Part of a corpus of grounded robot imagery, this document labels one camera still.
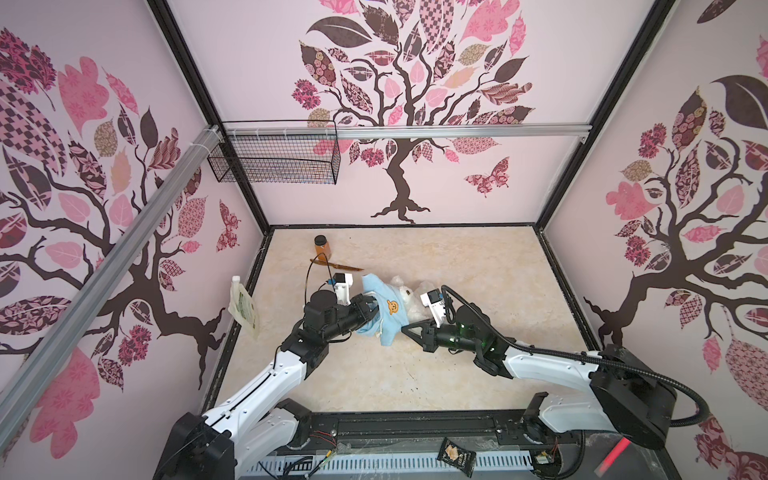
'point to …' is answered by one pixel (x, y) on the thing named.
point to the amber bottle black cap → (322, 246)
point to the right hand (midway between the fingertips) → (403, 329)
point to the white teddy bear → (415, 308)
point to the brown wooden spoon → (337, 266)
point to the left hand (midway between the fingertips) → (386, 304)
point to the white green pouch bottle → (241, 303)
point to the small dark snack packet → (463, 458)
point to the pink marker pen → (612, 457)
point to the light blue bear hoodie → (392, 315)
